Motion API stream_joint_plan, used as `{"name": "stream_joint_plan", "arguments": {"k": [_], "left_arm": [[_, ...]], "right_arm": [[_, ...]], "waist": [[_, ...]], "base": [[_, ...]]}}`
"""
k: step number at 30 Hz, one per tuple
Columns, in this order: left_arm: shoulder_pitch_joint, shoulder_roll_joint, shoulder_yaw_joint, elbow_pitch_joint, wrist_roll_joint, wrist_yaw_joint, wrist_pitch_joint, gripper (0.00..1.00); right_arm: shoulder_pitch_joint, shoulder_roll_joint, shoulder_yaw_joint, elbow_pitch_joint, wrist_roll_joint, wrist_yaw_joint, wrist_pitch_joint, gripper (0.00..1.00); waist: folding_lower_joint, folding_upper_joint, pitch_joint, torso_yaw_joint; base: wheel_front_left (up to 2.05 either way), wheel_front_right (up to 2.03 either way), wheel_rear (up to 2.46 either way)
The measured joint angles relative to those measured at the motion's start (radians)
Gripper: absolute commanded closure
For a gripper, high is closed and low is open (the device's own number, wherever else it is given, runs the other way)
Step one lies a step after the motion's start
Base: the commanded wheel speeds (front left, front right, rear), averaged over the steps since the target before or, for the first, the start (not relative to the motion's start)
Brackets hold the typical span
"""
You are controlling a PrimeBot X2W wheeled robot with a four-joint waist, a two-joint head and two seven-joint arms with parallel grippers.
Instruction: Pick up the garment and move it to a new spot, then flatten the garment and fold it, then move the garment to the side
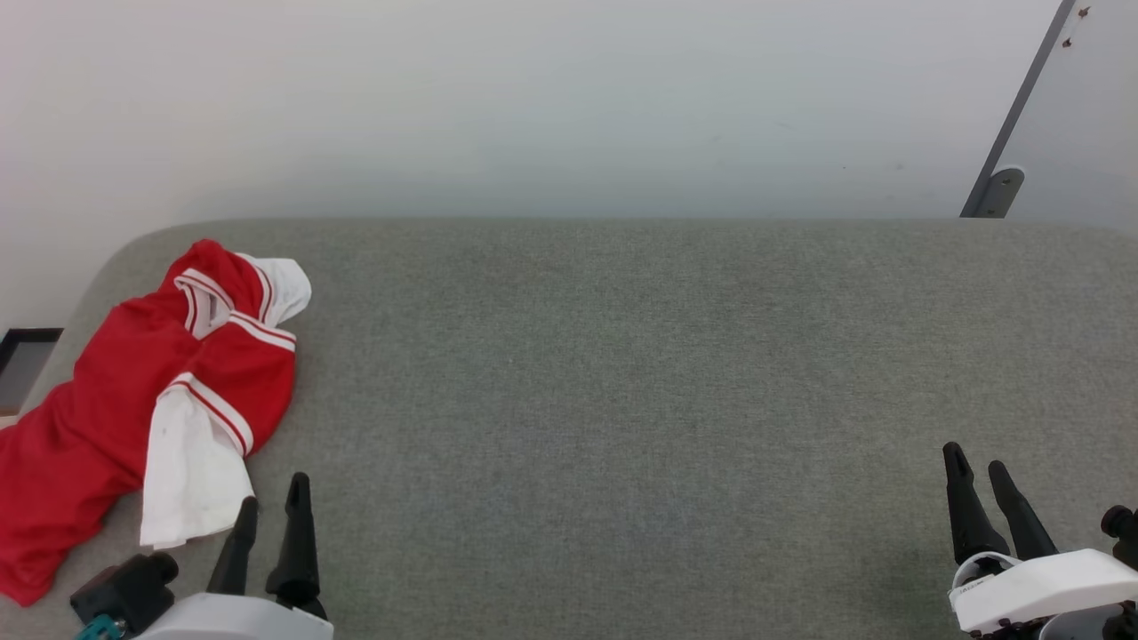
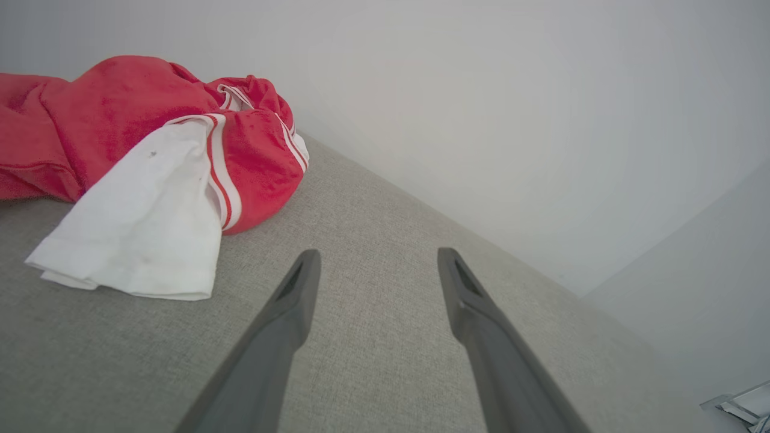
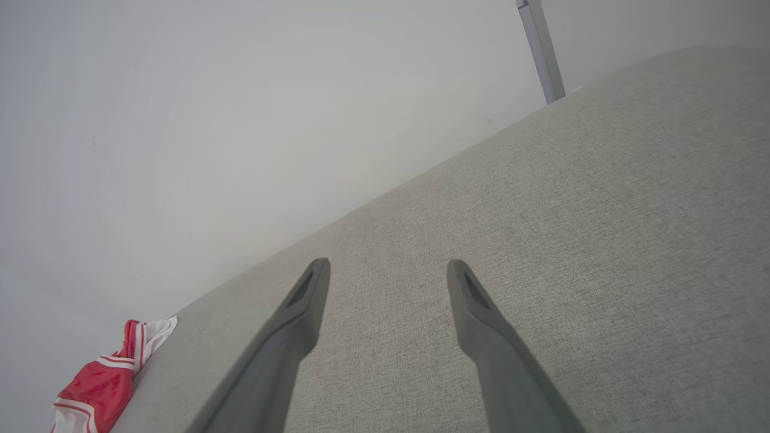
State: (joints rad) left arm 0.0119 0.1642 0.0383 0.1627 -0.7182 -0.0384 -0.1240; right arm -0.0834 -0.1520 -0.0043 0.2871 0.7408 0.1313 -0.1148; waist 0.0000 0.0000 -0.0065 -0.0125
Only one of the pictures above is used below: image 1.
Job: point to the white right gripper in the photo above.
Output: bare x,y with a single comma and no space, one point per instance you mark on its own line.
1040,591

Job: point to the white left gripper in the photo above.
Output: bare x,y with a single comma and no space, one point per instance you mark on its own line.
240,620

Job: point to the red and white jersey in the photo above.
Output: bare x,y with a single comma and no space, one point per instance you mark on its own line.
98,418

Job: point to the dark framed floor panel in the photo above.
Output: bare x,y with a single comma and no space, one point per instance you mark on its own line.
25,364

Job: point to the grey fabric sofa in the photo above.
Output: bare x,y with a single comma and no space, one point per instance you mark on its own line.
622,400

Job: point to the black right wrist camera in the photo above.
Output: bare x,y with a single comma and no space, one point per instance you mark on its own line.
1122,529

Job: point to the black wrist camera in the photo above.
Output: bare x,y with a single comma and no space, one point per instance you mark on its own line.
1122,529
124,591

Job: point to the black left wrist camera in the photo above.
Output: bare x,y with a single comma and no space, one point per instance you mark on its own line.
124,591

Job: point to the round grey rail bracket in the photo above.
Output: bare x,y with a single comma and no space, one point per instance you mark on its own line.
1005,188

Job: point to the grey metal rail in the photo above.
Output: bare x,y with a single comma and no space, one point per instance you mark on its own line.
1022,98

